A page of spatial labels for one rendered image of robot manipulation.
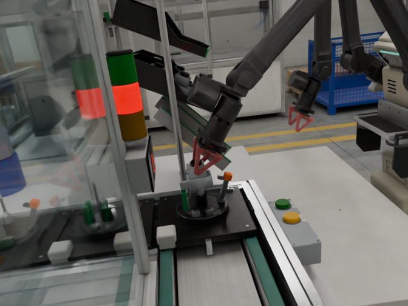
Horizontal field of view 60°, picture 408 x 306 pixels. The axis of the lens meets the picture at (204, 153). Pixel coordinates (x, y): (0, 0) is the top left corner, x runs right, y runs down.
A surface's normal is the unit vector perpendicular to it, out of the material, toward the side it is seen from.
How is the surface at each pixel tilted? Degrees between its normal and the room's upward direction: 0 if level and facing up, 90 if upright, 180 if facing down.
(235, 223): 0
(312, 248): 90
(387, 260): 0
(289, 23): 74
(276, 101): 90
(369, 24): 90
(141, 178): 90
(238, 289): 0
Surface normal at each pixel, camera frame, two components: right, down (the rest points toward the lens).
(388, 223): -0.11, -0.93
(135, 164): 0.10, 0.35
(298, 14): 0.18, 0.07
